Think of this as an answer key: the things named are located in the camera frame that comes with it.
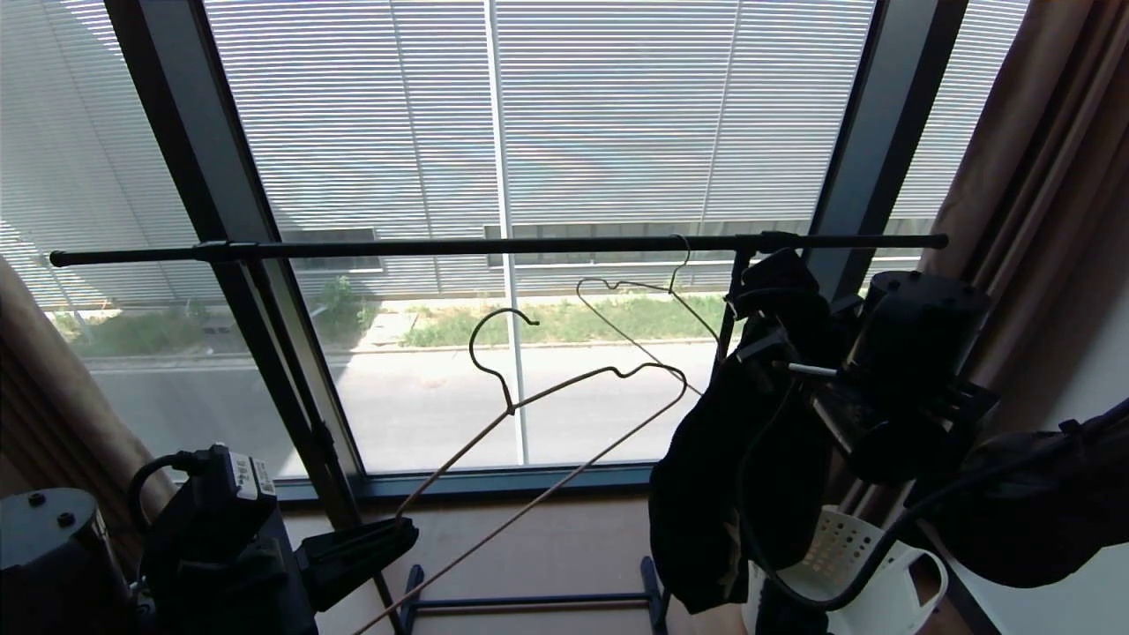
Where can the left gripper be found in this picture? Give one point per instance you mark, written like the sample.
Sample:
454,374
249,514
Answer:
238,591

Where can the pink clothes hanger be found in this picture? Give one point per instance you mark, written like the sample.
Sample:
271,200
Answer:
547,386
617,332

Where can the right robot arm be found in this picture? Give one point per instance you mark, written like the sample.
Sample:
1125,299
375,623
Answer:
917,335

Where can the black clothes rack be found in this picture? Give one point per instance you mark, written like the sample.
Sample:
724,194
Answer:
441,247

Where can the white laundry basket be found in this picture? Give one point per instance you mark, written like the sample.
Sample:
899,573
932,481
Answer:
891,591

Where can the brown curtain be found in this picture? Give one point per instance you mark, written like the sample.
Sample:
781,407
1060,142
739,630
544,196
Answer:
53,397
1014,176

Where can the black garment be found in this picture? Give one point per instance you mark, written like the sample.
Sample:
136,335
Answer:
789,617

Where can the window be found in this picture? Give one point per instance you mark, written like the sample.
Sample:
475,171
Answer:
617,115

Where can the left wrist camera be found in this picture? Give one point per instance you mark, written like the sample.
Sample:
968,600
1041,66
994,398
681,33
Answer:
212,503

